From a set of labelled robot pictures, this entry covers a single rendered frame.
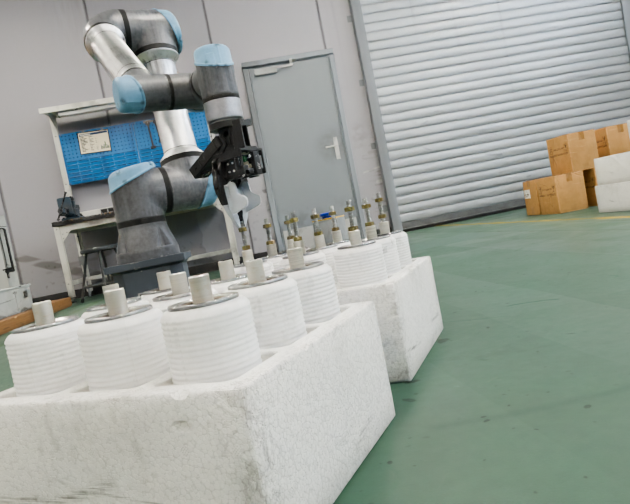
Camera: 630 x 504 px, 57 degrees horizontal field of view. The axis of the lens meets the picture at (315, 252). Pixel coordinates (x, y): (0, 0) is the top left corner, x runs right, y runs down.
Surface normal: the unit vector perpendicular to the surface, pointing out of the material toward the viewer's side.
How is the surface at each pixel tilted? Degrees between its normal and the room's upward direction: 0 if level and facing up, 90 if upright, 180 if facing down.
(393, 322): 90
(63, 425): 90
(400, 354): 90
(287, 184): 90
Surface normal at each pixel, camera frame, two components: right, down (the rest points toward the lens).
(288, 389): 0.90, -0.15
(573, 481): -0.19, -0.98
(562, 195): 0.10, 0.04
